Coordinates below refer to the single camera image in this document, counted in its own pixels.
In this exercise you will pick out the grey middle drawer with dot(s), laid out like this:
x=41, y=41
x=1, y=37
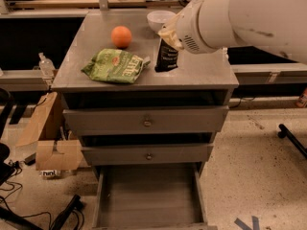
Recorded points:
x=147, y=154

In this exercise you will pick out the orange fruit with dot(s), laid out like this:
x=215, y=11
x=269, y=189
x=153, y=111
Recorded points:
x=121, y=37

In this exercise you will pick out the grey drawer cabinet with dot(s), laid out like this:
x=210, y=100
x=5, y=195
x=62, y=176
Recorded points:
x=198, y=80

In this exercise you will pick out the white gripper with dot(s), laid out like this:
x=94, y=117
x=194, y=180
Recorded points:
x=189, y=29

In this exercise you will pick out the black stand leg left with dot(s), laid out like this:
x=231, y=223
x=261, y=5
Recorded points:
x=74, y=204

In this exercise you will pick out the orange bottle on floor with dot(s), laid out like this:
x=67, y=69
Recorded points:
x=302, y=100

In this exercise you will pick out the white bowl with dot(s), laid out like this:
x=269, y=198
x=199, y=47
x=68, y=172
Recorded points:
x=156, y=19

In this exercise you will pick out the green chip bag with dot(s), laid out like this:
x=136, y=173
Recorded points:
x=115, y=66

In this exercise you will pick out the brown cardboard box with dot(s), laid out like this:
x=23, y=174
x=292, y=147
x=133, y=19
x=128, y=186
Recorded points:
x=52, y=151

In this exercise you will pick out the white pump bottle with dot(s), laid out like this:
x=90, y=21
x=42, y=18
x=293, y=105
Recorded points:
x=225, y=52

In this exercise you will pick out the clear plastic bottle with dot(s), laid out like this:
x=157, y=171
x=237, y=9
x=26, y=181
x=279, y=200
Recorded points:
x=46, y=65

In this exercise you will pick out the grey top drawer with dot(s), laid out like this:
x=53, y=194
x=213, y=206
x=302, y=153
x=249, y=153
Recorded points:
x=142, y=120

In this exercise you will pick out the black stand leg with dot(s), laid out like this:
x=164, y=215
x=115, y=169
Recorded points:
x=285, y=133
x=74, y=204

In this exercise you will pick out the grey open bottom drawer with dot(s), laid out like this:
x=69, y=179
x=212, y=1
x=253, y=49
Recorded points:
x=150, y=197

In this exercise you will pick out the black stand leg right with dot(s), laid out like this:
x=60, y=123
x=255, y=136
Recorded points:
x=285, y=133

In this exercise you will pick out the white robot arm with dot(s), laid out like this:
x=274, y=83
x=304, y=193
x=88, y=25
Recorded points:
x=278, y=27

